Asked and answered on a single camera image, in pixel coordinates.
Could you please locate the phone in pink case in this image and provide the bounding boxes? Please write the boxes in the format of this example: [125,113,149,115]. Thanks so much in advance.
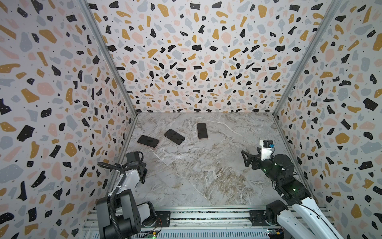
[197,123,208,139]

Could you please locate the purple phone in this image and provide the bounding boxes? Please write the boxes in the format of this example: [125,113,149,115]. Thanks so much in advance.
[137,135,160,148]

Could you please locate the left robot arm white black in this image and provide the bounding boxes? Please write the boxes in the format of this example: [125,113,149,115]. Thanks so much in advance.
[95,151,157,239]

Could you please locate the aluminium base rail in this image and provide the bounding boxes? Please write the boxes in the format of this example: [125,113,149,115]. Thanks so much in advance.
[82,206,332,239]

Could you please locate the phone in black case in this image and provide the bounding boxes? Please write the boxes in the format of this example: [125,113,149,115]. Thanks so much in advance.
[164,129,185,145]

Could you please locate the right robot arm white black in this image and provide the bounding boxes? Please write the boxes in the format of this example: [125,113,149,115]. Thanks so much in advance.
[241,151,343,239]

